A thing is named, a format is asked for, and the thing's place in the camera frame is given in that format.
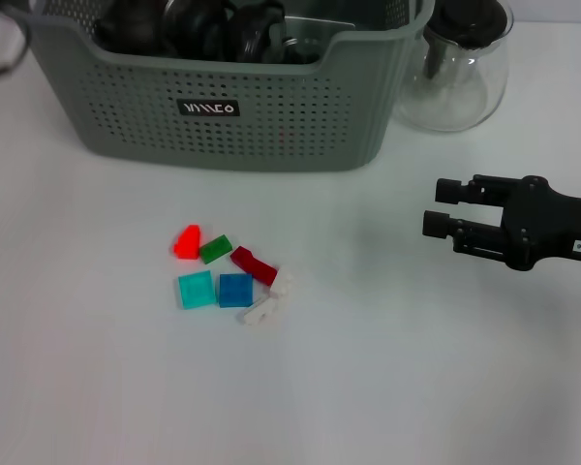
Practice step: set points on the cyan square plate brick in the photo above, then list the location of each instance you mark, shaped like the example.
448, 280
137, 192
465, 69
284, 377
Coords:
195, 289

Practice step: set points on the grey-green perforated storage bin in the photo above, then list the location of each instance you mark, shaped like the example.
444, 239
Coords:
271, 121

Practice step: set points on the black clay teapot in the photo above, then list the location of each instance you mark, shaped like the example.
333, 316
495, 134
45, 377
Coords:
126, 29

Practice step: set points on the white brick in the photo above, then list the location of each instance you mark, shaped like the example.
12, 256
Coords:
283, 283
259, 312

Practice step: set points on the green brick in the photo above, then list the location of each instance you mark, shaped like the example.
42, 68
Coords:
215, 248

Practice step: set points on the glass teacup with black holder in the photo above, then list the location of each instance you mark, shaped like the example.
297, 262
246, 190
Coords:
252, 29
302, 51
193, 24

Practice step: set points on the blue square plate brick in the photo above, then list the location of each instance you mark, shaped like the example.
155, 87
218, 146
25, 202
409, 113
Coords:
235, 289

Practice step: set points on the long dark red brick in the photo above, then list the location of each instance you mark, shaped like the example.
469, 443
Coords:
254, 265

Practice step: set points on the large bright red brick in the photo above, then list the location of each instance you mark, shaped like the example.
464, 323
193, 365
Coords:
188, 241

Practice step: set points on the glass teapot with black lid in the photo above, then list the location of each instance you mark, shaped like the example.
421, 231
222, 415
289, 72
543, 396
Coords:
465, 97

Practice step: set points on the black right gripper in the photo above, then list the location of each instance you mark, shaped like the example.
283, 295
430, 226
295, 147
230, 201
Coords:
552, 225

